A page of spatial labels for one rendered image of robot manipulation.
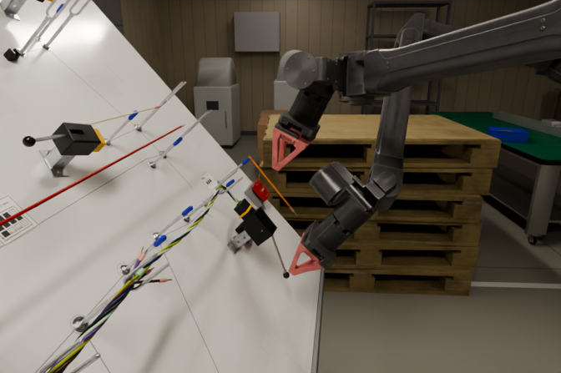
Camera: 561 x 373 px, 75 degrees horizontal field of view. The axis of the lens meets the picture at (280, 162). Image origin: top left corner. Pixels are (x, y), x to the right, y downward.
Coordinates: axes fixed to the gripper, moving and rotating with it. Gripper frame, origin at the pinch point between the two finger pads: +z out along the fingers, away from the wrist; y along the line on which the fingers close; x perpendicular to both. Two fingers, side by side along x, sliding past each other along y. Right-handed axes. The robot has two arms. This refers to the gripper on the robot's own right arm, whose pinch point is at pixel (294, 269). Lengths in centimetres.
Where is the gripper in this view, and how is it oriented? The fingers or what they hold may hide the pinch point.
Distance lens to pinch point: 77.2
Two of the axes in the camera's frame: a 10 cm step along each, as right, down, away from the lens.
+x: 7.4, 6.7, -0.2
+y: -2.2, 2.1, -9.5
